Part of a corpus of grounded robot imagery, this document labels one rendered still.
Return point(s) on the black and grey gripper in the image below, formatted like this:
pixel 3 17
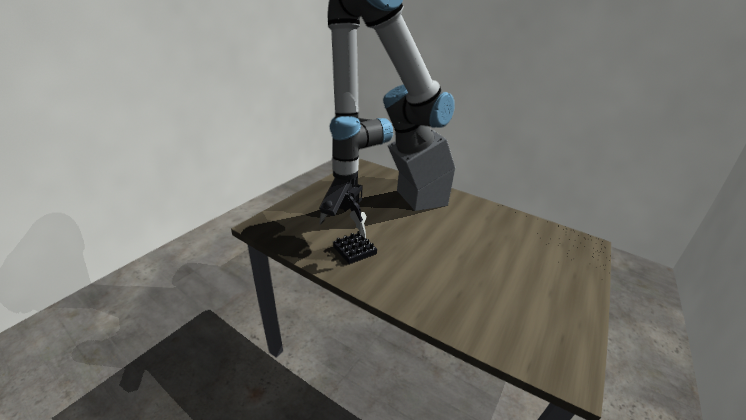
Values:
pixel 349 202

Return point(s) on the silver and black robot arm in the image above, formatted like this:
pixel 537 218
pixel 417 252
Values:
pixel 429 106

